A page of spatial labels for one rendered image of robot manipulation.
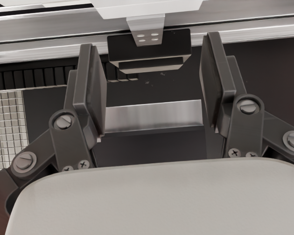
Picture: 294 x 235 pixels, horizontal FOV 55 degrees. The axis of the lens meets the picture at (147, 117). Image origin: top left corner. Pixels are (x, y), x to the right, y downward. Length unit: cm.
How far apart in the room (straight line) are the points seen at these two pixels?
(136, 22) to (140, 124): 10
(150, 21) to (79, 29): 23
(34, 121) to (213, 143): 47
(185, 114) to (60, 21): 32
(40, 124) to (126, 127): 58
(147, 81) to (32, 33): 33
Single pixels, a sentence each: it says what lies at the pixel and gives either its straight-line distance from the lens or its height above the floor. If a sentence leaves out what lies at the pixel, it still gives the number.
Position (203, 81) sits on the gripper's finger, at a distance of 15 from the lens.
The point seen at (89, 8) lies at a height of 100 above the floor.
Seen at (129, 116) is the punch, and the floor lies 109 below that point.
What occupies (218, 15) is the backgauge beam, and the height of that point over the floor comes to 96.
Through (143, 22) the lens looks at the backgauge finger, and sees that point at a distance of 28.
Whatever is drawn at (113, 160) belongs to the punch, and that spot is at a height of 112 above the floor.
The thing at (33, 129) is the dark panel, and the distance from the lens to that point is 80.
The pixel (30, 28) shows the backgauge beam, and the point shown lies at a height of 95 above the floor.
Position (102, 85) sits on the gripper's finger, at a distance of 15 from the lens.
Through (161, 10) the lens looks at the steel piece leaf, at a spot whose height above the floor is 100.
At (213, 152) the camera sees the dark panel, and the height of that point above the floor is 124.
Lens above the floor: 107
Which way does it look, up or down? 5 degrees up
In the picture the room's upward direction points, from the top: 175 degrees clockwise
